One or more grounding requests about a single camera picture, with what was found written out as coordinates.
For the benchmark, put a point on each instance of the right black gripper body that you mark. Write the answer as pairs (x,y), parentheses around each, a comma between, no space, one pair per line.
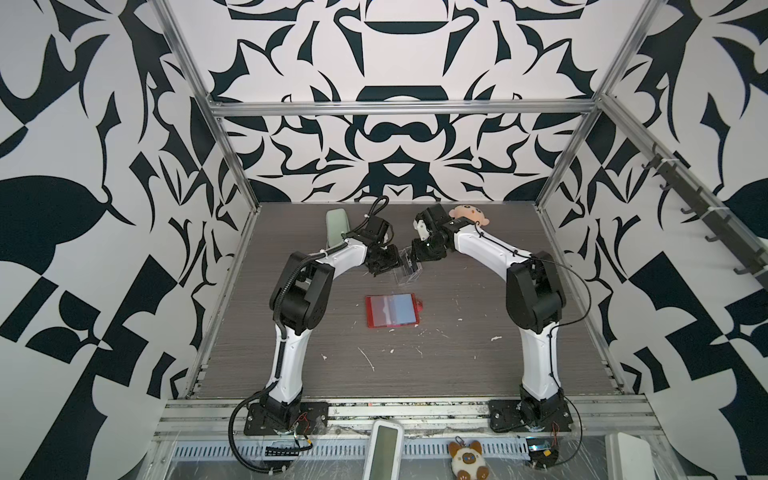
(427,250)

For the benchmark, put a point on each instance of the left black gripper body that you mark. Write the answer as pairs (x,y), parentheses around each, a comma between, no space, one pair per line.
(387,259)

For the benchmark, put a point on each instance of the clear acrylic card box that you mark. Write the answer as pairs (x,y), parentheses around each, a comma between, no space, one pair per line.
(409,268)

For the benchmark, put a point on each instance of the red leather card holder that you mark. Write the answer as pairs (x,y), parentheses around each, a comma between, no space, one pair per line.
(392,311)

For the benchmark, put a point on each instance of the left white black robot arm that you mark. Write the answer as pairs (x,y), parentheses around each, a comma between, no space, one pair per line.
(300,300)

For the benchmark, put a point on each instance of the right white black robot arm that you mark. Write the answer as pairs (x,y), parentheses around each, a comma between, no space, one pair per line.
(534,297)

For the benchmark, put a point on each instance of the pink plush doll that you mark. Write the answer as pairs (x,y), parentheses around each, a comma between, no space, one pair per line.
(470,212)

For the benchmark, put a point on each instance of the green glasses case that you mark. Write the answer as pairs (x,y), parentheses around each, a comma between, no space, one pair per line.
(337,225)

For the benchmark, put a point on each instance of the white tablet device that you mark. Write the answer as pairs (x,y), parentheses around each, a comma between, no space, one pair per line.
(384,452)

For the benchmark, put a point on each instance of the brown white plush toy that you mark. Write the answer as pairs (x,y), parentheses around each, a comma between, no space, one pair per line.
(467,461)

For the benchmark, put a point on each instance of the white box bottom right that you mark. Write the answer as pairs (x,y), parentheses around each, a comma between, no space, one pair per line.
(628,458)

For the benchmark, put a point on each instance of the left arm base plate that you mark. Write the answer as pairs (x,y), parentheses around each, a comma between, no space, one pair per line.
(275,418)

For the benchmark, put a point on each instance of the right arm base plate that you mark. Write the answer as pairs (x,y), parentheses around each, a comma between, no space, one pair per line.
(510,415)

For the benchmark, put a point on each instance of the aluminium frame rail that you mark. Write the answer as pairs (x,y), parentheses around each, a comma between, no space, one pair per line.
(400,107)

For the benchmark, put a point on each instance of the wall hook rail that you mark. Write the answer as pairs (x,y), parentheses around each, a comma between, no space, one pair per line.
(702,204)

